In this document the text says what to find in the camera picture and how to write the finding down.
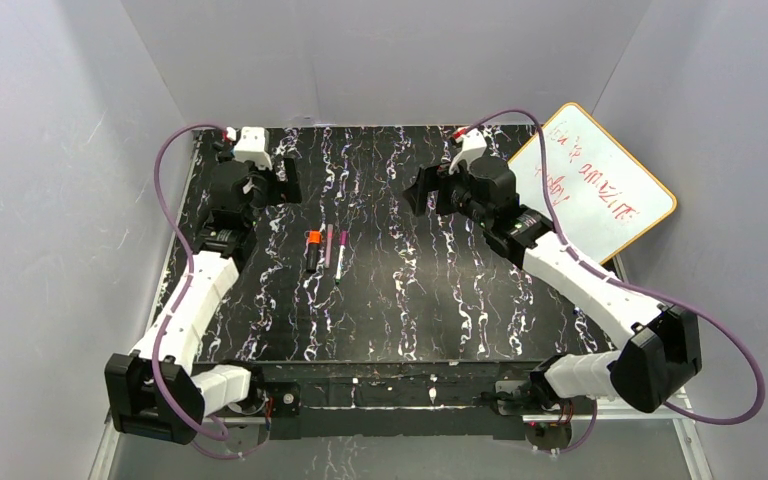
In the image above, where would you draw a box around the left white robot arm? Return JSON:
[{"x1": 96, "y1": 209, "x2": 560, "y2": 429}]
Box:
[{"x1": 104, "y1": 157, "x2": 302, "y2": 445}]

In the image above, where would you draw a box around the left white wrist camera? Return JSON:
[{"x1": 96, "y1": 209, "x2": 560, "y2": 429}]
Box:
[{"x1": 232, "y1": 126, "x2": 273, "y2": 170}]

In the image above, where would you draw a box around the white pen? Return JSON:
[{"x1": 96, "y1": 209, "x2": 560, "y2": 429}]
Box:
[{"x1": 334, "y1": 252, "x2": 344, "y2": 284}]

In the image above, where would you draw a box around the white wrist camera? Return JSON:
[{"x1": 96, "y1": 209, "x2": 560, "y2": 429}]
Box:
[
  {"x1": 232, "y1": 126, "x2": 273, "y2": 170},
  {"x1": 449, "y1": 127, "x2": 487, "y2": 175}
]

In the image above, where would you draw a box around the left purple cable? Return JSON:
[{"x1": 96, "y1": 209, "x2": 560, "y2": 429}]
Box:
[{"x1": 152, "y1": 122, "x2": 253, "y2": 462}]

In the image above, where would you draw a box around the orange marker cap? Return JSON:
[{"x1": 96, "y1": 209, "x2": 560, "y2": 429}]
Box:
[{"x1": 307, "y1": 230, "x2": 322, "y2": 244}]

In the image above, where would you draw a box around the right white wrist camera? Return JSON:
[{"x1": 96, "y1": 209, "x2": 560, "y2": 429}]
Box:
[{"x1": 449, "y1": 127, "x2": 487, "y2": 175}]

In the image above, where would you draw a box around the yellow-framed whiteboard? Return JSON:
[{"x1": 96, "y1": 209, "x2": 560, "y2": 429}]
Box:
[{"x1": 543, "y1": 102, "x2": 678, "y2": 264}]

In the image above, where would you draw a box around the black orange-tipped marker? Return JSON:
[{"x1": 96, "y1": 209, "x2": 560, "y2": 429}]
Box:
[{"x1": 305, "y1": 243, "x2": 321, "y2": 274}]

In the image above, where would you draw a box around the aluminium frame rail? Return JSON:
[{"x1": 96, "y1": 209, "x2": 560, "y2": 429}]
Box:
[{"x1": 89, "y1": 390, "x2": 713, "y2": 480}]

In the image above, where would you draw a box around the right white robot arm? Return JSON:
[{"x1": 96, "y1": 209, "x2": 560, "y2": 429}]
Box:
[{"x1": 403, "y1": 156, "x2": 701, "y2": 413}]

